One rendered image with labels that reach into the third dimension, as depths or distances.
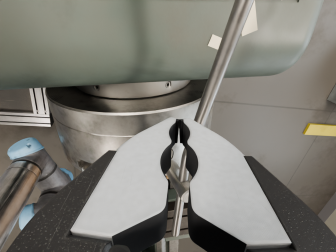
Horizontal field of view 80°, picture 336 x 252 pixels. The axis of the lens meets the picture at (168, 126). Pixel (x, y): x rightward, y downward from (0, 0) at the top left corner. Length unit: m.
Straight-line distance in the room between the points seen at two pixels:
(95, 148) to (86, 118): 0.05
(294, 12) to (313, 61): 1.86
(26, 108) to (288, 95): 2.04
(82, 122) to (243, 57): 0.23
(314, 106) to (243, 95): 0.78
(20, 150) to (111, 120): 0.39
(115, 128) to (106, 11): 0.14
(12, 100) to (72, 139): 1.21
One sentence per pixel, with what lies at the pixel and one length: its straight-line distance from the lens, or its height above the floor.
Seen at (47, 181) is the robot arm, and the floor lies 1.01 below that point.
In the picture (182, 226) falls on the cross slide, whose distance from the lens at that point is 0.97.
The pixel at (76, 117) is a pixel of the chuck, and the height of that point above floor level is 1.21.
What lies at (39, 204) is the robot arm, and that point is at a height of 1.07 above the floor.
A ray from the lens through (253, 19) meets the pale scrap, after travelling 0.26.
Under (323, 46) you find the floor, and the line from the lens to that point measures 2.15.
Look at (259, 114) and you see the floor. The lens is 2.04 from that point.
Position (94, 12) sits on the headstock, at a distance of 0.22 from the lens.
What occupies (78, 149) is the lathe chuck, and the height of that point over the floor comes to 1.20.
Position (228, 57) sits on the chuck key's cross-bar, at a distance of 0.17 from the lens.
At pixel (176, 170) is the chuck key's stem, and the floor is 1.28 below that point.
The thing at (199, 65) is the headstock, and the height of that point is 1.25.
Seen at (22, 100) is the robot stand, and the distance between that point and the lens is 1.51.
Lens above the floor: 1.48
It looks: 58 degrees down
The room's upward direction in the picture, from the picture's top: 161 degrees clockwise
